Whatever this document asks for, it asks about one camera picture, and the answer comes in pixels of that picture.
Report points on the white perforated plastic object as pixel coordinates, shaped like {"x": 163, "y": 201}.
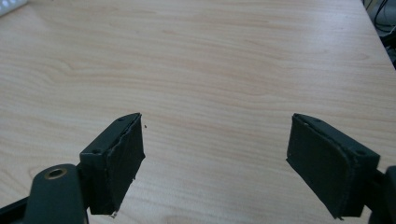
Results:
{"x": 8, "y": 4}

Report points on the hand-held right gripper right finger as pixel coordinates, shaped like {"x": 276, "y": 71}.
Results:
{"x": 327, "y": 168}

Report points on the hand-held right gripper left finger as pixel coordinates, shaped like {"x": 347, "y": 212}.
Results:
{"x": 115, "y": 168}

